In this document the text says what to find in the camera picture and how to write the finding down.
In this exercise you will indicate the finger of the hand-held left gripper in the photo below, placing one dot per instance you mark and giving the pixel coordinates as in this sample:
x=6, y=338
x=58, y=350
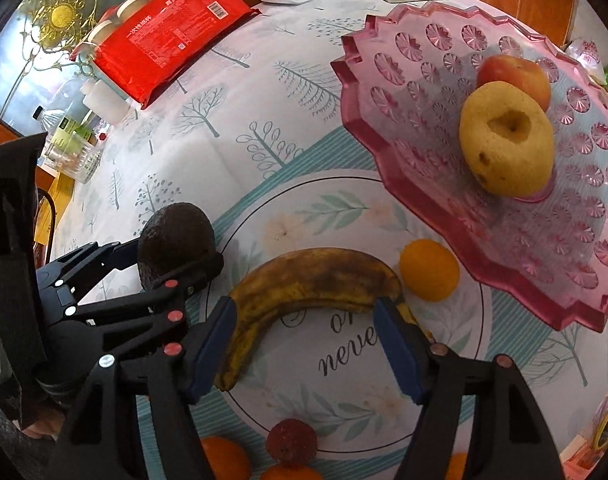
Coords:
x=193, y=275
x=88, y=260

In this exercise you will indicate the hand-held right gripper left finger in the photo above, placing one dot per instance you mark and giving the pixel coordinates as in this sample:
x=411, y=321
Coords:
x=213, y=345

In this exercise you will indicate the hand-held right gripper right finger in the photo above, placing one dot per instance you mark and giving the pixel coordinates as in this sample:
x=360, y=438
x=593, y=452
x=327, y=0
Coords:
x=399, y=350

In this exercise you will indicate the dark avocado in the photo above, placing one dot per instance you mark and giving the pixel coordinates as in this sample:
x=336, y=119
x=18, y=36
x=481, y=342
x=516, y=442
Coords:
x=176, y=235

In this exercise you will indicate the orange mandarin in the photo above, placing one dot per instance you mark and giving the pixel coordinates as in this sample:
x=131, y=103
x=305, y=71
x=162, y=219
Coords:
x=290, y=474
x=228, y=462
x=429, y=270

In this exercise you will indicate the spotted yellow banana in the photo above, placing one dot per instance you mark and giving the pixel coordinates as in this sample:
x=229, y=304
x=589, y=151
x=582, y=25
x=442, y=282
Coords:
x=294, y=280

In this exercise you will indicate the red lychee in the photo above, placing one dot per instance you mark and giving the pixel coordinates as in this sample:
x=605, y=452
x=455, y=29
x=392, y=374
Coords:
x=291, y=440

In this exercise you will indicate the pink glass fruit bowl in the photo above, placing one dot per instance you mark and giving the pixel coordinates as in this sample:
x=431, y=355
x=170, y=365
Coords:
x=414, y=110

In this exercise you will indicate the ribbed drinking glass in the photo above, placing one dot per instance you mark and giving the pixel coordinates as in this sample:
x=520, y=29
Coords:
x=81, y=165

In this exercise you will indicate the clear bottle green label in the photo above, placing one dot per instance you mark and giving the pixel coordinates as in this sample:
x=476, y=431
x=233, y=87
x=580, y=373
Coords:
x=66, y=132

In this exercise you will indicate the tree printed tablecloth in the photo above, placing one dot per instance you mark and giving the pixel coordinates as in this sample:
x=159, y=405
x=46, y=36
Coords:
x=294, y=110

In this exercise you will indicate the yellow lemon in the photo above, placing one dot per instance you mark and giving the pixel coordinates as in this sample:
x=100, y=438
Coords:
x=504, y=160

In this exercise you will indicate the tape roll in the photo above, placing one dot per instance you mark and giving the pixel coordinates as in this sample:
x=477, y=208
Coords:
x=604, y=425

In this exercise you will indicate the red paper cup package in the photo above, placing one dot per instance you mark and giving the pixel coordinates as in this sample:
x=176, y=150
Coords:
x=168, y=35

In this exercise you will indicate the gold ornamental decoration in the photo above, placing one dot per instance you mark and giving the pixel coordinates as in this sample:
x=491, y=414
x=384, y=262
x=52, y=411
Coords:
x=61, y=15

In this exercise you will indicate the red apple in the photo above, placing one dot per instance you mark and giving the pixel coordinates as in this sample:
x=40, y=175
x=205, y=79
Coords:
x=519, y=77

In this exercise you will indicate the white pink printed bag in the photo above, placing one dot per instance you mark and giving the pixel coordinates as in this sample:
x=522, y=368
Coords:
x=584, y=55

